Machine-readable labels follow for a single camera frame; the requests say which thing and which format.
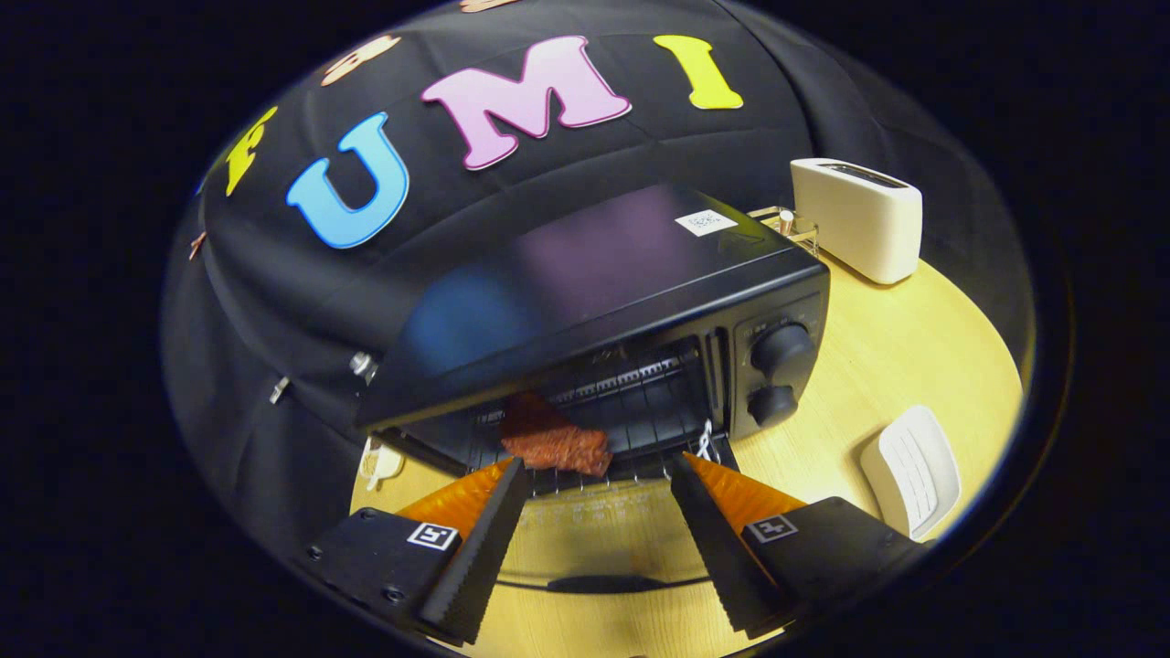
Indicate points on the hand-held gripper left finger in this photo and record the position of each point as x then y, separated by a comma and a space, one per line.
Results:
480, 557

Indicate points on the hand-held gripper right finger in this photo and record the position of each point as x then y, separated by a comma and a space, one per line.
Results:
717, 548

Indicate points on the red meat slice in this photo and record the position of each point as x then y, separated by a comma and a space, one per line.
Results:
553, 440

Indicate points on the black toaster oven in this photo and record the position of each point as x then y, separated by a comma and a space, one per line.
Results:
594, 274

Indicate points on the white toaster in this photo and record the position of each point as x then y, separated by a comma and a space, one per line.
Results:
859, 228

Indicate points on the white divided spice dish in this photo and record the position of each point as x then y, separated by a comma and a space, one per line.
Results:
379, 462

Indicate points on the white rectangular ribbed dish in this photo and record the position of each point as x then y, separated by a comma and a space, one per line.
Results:
914, 471

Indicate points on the white bottle silver cap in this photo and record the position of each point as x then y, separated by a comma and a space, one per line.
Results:
363, 366

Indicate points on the white metal clip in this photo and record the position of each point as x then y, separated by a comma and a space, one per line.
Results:
279, 390

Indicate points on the small clear holder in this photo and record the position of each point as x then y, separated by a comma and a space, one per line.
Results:
786, 227

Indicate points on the wooden clothespin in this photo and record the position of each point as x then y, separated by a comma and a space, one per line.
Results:
196, 245

